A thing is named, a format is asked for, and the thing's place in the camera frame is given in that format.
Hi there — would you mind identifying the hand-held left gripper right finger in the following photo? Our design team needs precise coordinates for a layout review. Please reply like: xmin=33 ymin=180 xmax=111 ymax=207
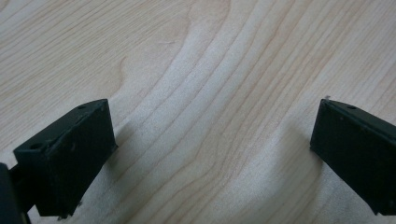
xmin=309 ymin=98 xmax=396 ymax=217

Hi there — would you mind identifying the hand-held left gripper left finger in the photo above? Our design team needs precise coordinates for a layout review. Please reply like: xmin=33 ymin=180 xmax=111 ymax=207
xmin=12 ymin=98 xmax=119 ymax=219

